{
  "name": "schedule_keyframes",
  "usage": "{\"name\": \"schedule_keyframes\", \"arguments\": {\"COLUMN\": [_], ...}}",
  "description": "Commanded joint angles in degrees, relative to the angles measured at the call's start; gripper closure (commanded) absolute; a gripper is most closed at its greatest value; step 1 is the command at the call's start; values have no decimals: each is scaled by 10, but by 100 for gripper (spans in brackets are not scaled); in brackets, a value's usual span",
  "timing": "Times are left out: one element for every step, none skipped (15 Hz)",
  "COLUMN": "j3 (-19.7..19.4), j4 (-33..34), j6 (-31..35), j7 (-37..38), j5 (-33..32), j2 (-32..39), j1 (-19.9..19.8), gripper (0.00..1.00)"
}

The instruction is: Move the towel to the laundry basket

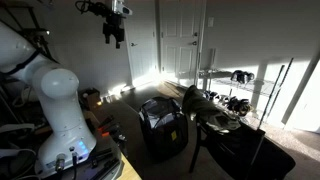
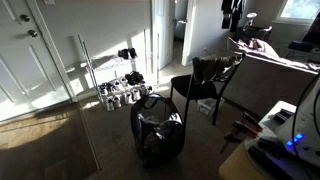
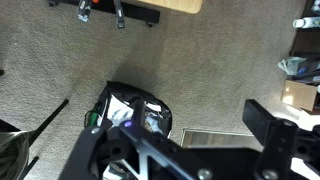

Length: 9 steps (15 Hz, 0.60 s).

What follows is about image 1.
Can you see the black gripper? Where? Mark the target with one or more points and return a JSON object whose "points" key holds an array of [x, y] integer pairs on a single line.
{"points": [[114, 25]]}

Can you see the olive green towel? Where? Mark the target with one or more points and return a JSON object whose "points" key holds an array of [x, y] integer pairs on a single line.
{"points": [[200, 103]]}

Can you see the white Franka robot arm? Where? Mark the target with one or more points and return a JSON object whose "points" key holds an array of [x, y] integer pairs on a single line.
{"points": [[60, 110]]}

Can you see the black mesh laundry basket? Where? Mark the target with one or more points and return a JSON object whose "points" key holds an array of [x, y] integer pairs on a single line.
{"points": [[163, 126]]}

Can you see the white closet door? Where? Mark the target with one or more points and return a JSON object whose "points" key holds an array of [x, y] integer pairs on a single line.
{"points": [[141, 50]]}

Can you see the brown cardboard box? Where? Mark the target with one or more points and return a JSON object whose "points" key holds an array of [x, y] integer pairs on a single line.
{"points": [[90, 98]]}

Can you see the white panel entry door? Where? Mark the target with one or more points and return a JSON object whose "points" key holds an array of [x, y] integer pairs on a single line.
{"points": [[180, 40]]}

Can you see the round metal door knob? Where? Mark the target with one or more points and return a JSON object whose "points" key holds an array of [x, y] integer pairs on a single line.
{"points": [[194, 42]]}

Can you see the metal deadbolt lock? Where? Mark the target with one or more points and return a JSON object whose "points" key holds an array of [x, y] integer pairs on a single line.
{"points": [[195, 34]]}

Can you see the blue white sneaker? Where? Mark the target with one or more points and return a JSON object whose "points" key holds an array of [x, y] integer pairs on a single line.
{"points": [[210, 95]]}

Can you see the black tool bars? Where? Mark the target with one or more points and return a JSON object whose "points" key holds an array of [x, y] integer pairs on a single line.
{"points": [[103, 161]]}

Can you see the black shoes pair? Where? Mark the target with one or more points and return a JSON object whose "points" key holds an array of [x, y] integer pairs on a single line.
{"points": [[242, 76]]}

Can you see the black sandals pile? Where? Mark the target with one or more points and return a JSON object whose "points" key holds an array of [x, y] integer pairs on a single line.
{"points": [[239, 106]]}

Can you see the black metal chair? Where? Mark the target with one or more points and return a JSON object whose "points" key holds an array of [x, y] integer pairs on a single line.
{"points": [[240, 150]]}

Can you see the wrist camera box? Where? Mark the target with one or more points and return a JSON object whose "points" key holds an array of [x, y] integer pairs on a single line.
{"points": [[120, 7]]}

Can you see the black metal stand frame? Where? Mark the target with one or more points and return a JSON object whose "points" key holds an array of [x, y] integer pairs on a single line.
{"points": [[33, 33]]}

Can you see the white wall light switch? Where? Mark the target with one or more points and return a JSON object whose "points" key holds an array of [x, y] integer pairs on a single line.
{"points": [[211, 22]]}

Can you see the round robot base plate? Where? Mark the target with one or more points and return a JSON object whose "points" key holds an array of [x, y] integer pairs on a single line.
{"points": [[100, 168]]}

